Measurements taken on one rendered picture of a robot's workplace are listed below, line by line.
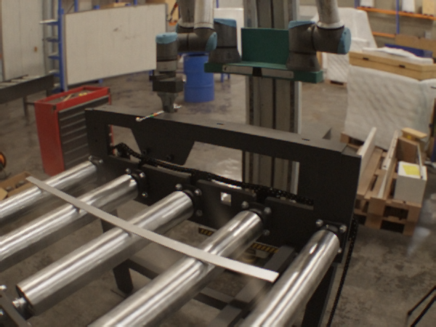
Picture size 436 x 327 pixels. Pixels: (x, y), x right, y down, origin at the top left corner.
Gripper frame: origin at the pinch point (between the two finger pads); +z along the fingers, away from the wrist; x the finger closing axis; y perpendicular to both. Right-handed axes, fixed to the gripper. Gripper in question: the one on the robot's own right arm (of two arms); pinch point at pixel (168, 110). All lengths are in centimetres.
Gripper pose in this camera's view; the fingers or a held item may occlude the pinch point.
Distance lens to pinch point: 158.5
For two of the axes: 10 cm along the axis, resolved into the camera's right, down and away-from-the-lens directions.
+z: 0.2, 9.3, 3.6
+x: -8.3, -1.8, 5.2
